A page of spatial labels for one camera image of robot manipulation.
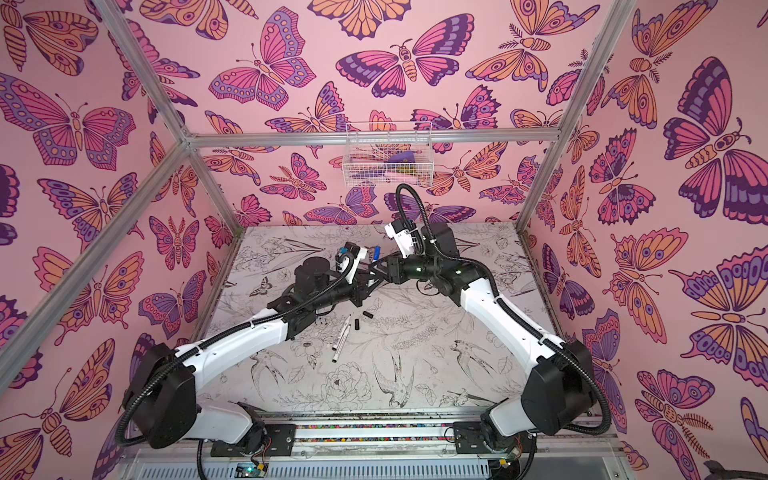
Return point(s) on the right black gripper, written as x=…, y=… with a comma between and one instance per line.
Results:
x=398, y=264

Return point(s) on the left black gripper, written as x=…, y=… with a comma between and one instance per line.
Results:
x=356, y=290

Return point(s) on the white marker pen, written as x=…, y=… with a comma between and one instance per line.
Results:
x=337, y=351
x=345, y=330

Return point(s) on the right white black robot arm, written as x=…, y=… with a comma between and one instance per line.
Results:
x=560, y=391

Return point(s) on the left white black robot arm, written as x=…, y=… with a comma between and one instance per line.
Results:
x=162, y=404

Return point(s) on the small green circuit board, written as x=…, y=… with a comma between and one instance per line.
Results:
x=250, y=471

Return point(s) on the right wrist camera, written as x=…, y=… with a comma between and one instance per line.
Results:
x=401, y=233

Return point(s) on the white wire basket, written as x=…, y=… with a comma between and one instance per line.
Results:
x=391, y=152

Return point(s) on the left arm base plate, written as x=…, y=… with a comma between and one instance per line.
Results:
x=271, y=440

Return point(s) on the aluminium rail base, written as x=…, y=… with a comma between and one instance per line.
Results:
x=397, y=446

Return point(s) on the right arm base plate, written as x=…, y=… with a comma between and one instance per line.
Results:
x=475, y=437

